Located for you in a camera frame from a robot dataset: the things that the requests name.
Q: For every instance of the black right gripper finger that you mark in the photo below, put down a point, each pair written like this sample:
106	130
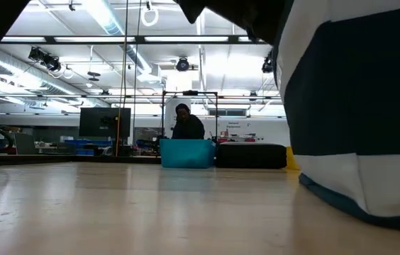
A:
191	8

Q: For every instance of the navy and white fabric basket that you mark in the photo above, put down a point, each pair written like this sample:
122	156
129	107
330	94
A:
363	106

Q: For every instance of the teal plastic bin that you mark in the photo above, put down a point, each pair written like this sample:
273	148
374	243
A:
187	154

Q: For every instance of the yellow plastic bin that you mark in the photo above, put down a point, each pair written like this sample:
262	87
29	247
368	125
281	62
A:
290	161

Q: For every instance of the black round ceiling light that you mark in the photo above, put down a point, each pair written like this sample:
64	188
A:
182	64

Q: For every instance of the person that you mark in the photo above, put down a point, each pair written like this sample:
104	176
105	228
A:
189	129

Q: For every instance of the black first aid kit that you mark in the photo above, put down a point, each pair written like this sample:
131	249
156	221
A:
251	156

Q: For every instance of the black monitor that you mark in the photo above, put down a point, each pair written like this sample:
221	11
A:
104	122

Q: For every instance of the black double ceiling spotlight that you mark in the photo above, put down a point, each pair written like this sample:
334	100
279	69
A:
49	62

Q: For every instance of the blue crates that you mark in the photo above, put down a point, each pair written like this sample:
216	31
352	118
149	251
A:
86	143

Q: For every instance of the black overhead frame bar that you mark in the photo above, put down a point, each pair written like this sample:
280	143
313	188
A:
233	39

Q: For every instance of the black tube stand frame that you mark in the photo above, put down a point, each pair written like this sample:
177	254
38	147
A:
200	93

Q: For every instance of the black metal table frame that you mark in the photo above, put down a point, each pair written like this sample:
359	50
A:
79	159

